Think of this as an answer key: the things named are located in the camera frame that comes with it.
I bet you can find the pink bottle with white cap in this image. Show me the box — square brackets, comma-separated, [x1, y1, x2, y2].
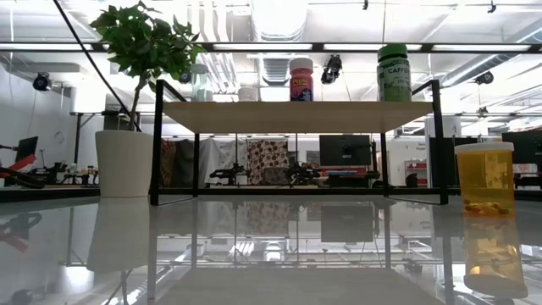
[289, 57, 315, 103]

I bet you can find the small clear bottle white cap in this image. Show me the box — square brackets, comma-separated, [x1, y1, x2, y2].
[191, 63, 210, 103]

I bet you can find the green caffeine bottle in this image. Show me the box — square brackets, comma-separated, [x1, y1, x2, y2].
[376, 43, 412, 103]

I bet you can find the orange pill bottle white cap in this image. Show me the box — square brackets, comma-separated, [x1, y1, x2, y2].
[454, 141, 516, 219]

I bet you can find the brown dotted patterned cloth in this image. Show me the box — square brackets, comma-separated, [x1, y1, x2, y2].
[246, 139, 290, 186]

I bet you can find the white hanging cloth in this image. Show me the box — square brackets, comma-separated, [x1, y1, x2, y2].
[198, 137, 249, 186]

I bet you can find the black background monitor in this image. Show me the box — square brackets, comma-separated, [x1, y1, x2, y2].
[318, 134, 373, 167]

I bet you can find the dark gray hanging cloth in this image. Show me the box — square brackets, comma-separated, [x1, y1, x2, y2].
[175, 139, 201, 187]

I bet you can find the rack with red bins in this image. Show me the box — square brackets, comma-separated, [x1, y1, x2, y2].
[404, 158, 429, 187]

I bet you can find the white round plant pot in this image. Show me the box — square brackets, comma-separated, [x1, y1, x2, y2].
[94, 129, 154, 198]

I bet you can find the green leafy plant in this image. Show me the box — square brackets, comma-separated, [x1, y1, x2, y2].
[88, 0, 204, 132]

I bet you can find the cluttered workbench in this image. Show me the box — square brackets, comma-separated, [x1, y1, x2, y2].
[25, 158, 101, 187]

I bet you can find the small black tilted monitor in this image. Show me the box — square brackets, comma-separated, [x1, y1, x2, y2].
[14, 135, 39, 164]

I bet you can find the wide black monitor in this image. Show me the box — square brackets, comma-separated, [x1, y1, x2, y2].
[513, 130, 542, 165]

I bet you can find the wooden shelf with black frame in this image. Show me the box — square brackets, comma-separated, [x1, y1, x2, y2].
[149, 79, 450, 207]

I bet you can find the black hanging camera device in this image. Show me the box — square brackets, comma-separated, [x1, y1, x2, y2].
[320, 53, 343, 85]

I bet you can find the thin black cable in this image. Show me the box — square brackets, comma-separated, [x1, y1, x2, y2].
[53, 0, 143, 133]

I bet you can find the black aluminium table frame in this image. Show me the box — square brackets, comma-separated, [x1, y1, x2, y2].
[0, 186, 542, 202]

